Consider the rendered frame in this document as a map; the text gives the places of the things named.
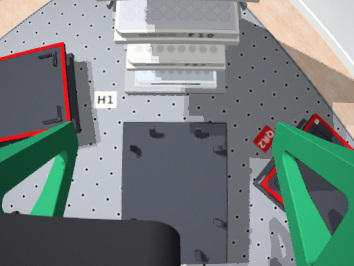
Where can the red-framed dark grey rectangular nest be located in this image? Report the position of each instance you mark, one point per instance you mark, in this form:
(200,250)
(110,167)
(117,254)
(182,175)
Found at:
(34,92)

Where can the grey perforated base plate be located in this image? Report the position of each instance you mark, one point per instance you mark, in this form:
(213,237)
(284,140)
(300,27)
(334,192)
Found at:
(264,86)

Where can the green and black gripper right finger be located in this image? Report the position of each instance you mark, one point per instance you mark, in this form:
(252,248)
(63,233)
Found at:
(309,233)

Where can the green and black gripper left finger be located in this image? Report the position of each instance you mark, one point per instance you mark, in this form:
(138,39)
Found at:
(19,160)

